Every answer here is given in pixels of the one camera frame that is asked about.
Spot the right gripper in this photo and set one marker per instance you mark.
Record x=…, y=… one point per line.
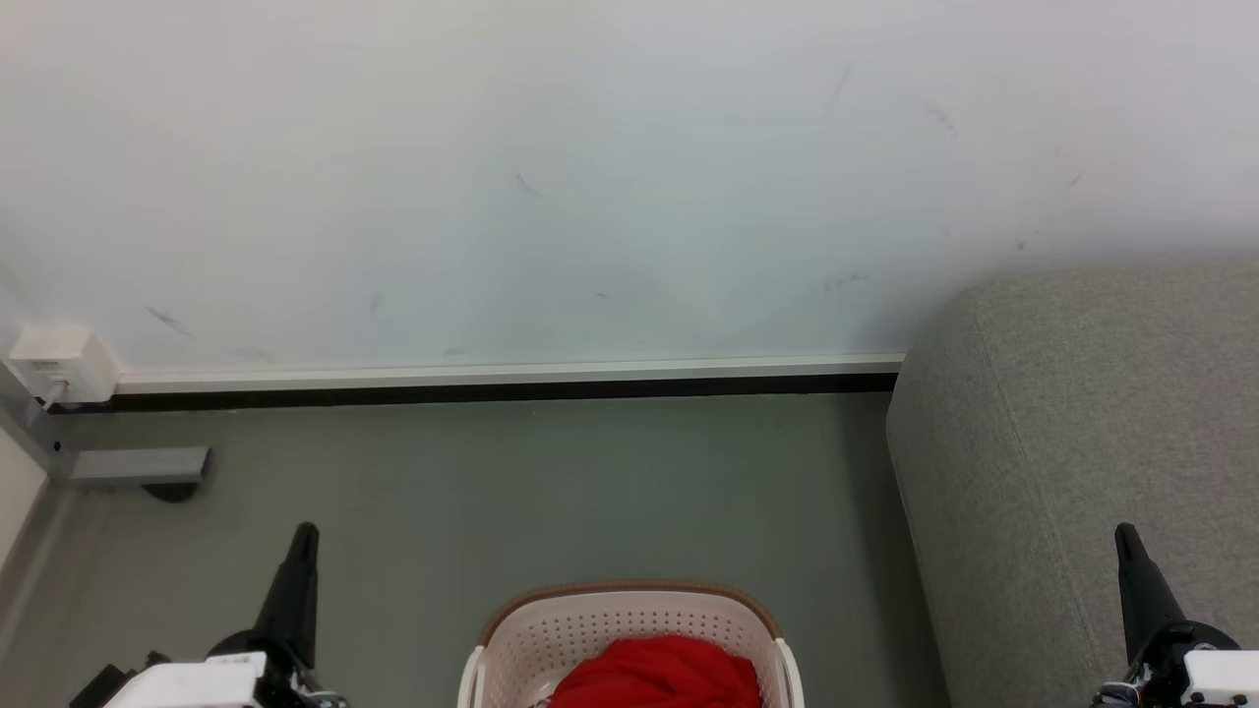
x=1220, y=680

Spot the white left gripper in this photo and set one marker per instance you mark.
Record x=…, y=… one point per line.
x=187, y=680

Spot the red garment with white stripe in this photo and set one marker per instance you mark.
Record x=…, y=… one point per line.
x=659, y=675

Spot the grey fabric sofa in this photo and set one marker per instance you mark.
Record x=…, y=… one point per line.
x=1062, y=442

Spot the white furniture panel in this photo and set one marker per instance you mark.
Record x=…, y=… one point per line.
x=18, y=492

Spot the white perforated laundry basket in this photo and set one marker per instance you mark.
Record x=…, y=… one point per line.
x=590, y=629

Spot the white and black baseboard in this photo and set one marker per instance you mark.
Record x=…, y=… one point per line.
x=492, y=376

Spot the grey metal frame foot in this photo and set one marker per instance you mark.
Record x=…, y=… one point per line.
x=138, y=465

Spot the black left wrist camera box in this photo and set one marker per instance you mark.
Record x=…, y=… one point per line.
x=98, y=688

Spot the white wall socket box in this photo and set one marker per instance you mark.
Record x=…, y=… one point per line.
x=64, y=360

